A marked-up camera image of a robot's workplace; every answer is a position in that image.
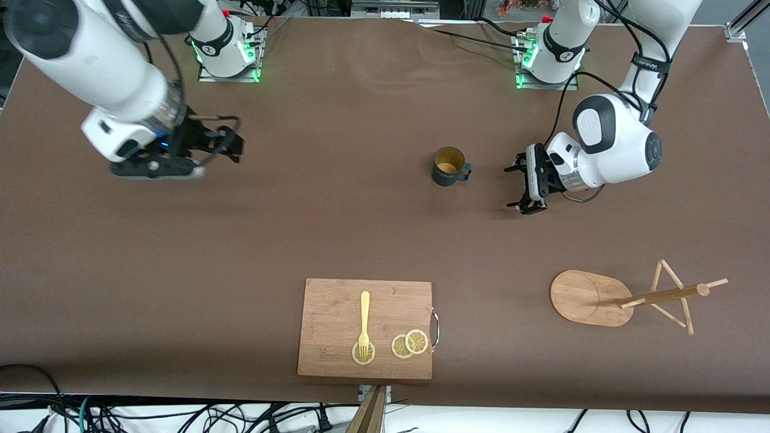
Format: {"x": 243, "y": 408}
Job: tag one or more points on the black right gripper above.
{"x": 197, "y": 136}

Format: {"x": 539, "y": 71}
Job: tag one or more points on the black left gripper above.
{"x": 548, "y": 178}

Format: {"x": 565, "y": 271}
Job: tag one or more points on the dark teal mug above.
{"x": 442, "y": 175}

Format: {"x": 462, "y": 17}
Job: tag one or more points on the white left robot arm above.
{"x": 613, "y": 132}

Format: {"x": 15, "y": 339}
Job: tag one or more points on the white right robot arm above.
{"x": 90, "y": 66}

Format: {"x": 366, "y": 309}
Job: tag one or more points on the wooden cup rack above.
{"x": 586, "y": 297}

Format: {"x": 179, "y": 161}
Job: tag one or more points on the dried lemon slice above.
{"x": 370, "y": 356}
{"x": 398, "y": 347}
{"x": 417, "y": 341}

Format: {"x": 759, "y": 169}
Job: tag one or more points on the yellow plastic fork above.
{"x": 364, "y": 313}

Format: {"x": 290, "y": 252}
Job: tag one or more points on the grey power strip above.
{"x": 394, "y": 9}

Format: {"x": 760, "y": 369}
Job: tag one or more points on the wooden beam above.
{"x": 370, "y": 418}

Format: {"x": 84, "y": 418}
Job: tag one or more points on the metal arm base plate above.
{"x": 228, "y": 79}
{"x": 547, "y": 86}

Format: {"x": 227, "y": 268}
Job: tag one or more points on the aluminium frame profile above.
{"x": 737, "y": 30}

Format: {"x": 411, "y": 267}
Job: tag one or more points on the metal bracket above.
{"x": 363, "y": 392}

